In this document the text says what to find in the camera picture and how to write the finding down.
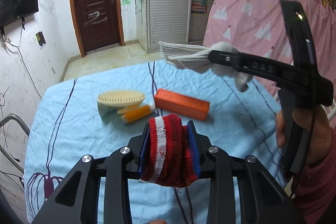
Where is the red white wristband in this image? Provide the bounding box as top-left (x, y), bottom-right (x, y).
top-left (141, 114), bottom-right (198, 188)

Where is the grey knitted sock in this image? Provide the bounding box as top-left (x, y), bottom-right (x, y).
top-left (159, 41), bottom-right (253, 92)

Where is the orange tube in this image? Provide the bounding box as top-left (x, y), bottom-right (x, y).
top-left (121, 104), bottom-right (156, 124)

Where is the pink sleeve forearm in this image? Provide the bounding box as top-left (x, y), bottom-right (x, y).
top-left (294, 129), bottom-right (336, 223)

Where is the pink tree-pattern curtain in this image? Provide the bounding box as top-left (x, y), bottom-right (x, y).
top-left (203, 0), bottom-right (336, 83)

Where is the person's right hand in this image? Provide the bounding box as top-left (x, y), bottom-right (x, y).
top-left (275, 105), bottom-right (334, 167)

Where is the cream oval brush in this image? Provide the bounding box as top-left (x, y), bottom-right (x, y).
top-left (97, 90), bottom-right (146, 117)

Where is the grey metal frame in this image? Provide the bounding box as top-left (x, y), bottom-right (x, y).
top-left (1, 113), bottom-right (30, 175)

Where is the orange rectangular box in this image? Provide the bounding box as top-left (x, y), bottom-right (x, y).
top-left (154, 89), bottom-right (210, 121)

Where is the white metal chair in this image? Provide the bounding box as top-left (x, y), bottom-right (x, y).
top-left (322, 99), bottom-right (336, 122)

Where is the light blue bed sheet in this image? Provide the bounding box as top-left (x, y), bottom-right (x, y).
top-left (24, 61), bottom-right (285, 221)

